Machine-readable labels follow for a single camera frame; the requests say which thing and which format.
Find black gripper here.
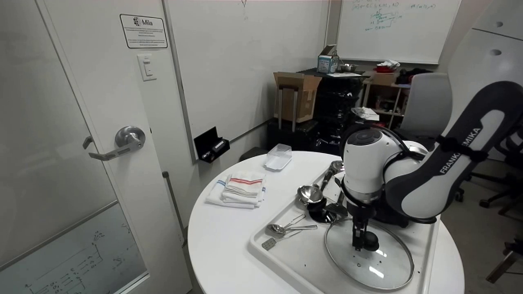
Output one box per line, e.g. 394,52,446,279
350,204,376,250

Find glass pot lid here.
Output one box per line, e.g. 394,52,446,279
324,220,413,290

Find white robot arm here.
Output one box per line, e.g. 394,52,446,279
342,0,523,251

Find steel strainer spoon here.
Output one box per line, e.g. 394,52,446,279
327,191,348,223

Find white plastic tray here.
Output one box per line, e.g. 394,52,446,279
247,192,440,294

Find small steel measuring spoons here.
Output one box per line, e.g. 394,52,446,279
265,215,315,238

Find clear plastic container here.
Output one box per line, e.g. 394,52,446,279
263,143,292,171

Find round white table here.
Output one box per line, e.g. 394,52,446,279
186,150,466,294

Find grey office chair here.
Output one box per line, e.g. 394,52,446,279
399,73,453,148

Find black equipment case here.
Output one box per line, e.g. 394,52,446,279
314,73,363,155

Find wooden shelf unit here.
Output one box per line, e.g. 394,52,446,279
361,73,410,129

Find open cardboard box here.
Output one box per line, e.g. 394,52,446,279
275,72,320,122

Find white door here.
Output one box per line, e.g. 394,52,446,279
0,0,193,294

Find steel ladle with black handle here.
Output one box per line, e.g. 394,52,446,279
296,160,343,207

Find black wall marker holder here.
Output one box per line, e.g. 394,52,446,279
194,127,230,163

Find wall whiteboard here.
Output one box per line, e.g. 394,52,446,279
337,0,461,63

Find silver door handle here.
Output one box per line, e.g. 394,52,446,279
90,125,145,161

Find white light switch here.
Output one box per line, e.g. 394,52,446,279
137,54,157,81

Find white wall sign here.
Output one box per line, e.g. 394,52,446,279
119,13,168,49

